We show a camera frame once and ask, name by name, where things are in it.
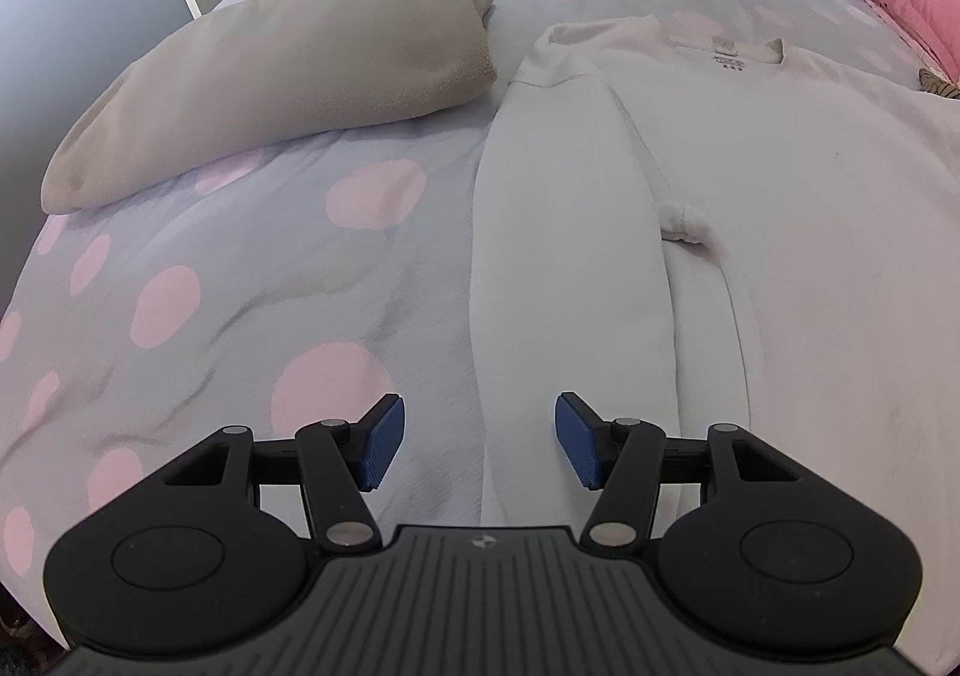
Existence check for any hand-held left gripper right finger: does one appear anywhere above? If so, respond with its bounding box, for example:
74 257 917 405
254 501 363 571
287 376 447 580
555 391 803 556

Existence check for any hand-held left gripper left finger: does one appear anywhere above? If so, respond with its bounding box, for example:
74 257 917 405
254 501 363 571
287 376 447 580
161 392 407 556

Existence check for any white sweatshirt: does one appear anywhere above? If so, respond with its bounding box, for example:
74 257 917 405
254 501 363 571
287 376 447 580
466 16 960 647

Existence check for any grey pink dotted bedspread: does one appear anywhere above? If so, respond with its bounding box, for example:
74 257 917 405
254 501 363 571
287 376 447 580
0 0 960 647

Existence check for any folded beige fleece garment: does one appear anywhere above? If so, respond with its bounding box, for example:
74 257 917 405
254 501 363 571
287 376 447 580
41 0 500 216

